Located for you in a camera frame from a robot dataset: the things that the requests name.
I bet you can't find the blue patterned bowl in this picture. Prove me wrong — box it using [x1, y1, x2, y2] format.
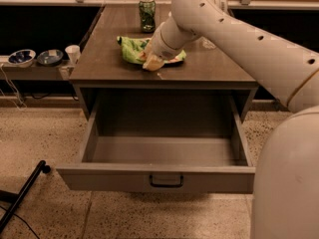
[8, 49, 36, 68]

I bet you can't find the green rice chip bag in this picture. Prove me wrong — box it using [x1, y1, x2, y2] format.
[117, 36, 186, 65]

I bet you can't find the black stand leg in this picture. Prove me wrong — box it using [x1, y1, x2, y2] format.
[0, 160, 51, 233]

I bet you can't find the black floor cable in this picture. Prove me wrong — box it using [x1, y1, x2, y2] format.
[0, 204, 42, 239]

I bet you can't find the grey cabinet with top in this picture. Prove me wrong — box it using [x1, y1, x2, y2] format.
[70, 4, 258, 116]

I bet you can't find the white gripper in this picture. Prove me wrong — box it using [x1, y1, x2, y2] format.
[139, 31, 181, 72]

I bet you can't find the dark green bowl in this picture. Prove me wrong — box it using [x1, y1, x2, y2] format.
[37, 49, 64, 67]

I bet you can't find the small white paper cup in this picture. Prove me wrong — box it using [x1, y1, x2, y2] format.
[65, 45, 81, 65]

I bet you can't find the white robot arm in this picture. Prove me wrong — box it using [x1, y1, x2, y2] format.
[144, 0, 319, 239]

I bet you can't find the low side shelf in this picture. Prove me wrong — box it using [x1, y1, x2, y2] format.
[0, 56, 74, 81]

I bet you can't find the black drawer handle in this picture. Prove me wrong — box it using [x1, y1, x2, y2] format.
[149, 175, 183, 188]

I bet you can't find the white cable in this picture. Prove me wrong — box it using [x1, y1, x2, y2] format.
[0, 63, 28, 109]

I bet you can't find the grey top drawer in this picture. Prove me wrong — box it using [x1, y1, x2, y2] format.
[57, 95, 255, 193]

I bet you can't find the green soda can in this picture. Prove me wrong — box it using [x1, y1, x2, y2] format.
[139, 0, 156, 33]

